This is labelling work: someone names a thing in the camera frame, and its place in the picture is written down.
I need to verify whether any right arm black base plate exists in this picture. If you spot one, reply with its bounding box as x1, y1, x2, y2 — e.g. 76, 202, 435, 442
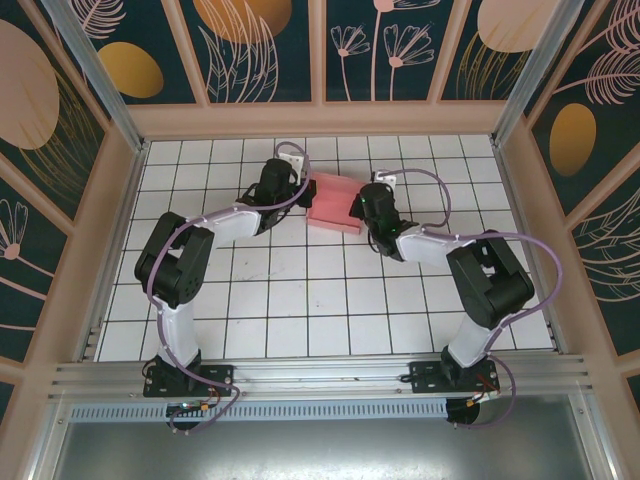
408, 360, 500, 394

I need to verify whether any aluminium mounting rail beam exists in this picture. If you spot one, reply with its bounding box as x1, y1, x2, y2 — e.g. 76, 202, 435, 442
47, 355, 594, 401

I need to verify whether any aluminium frame post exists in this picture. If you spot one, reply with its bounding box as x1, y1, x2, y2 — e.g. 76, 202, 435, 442
489, 0, 599, 146
42, 0, 151, 154

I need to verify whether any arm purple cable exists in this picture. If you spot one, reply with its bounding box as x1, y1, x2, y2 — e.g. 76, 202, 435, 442
145, 141, 312, 436
392, 167, 564, 431

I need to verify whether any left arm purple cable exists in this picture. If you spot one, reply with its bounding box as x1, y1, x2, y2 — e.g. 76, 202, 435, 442
145, 141, 312, 436

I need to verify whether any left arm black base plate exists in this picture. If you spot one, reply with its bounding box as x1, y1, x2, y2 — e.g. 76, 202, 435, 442
143, 364, 236, 399

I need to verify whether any grey table side rail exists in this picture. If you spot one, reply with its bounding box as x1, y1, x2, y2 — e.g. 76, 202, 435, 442
74, 142, 151, 362
492, 139, 571, 357

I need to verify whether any grey sheet metal panel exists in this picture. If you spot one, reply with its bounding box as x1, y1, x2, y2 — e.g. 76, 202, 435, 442
29, 394, 621, 480

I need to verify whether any red yellow wire bundle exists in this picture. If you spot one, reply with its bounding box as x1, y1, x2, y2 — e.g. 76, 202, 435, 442
467, 374, 501, 407
167, 387, 224, 417

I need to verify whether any slotted grey cable duct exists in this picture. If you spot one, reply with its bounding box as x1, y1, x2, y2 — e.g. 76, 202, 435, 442
69, 398, 449, 422

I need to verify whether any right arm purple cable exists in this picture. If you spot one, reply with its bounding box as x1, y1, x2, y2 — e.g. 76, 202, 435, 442
392, 167, 564, 431

